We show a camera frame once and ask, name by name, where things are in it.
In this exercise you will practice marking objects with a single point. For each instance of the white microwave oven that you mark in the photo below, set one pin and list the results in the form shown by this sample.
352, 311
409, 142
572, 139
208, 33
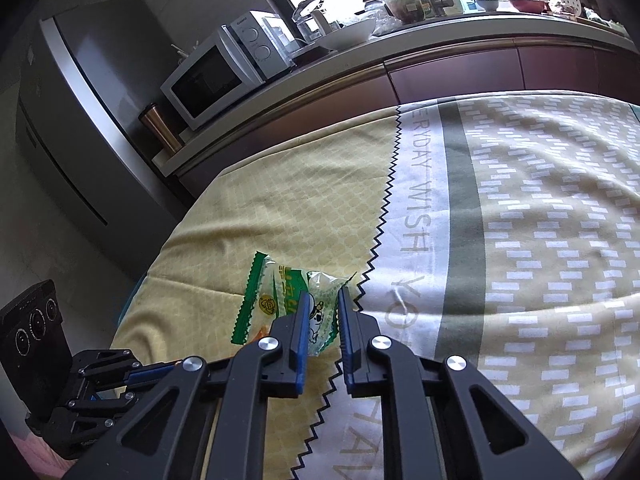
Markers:
234, 61

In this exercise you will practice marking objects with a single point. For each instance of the green snoopy snack wrapper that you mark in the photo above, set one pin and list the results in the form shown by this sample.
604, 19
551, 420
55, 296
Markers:
273, 289

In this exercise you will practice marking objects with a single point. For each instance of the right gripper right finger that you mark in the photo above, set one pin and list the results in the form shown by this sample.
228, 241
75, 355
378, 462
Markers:
441, 420

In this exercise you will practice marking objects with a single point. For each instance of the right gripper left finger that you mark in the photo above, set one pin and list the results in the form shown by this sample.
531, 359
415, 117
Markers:
204, 420

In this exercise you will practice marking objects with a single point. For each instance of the yellow patterned tablecloth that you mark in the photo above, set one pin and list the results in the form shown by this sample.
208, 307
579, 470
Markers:
503, 228

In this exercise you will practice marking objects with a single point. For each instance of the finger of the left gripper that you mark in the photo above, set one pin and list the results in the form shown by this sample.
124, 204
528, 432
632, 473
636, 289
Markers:
151, 373

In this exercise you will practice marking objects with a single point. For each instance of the copper thermos tumbler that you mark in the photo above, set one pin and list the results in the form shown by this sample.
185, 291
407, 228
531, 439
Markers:
153, 119

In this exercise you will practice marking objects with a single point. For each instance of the glass food jar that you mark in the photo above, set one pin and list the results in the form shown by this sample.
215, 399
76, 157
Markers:
407, 11

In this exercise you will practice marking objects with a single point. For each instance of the kitchen counter with cabinets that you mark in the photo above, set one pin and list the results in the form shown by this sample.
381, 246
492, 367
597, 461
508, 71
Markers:
479, 53

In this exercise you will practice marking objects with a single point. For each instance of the grey refrigerator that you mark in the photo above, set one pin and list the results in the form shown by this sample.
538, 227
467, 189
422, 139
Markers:
87, 76

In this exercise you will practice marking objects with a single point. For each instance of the dark red bowl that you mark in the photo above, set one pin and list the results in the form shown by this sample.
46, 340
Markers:
530, 6

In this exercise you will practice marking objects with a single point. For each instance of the glass electric kettle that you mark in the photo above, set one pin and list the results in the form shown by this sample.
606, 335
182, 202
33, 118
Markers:
310, 20

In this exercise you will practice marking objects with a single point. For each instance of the white ceramic bowl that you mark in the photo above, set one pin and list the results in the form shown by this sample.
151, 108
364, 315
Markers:
349, 36

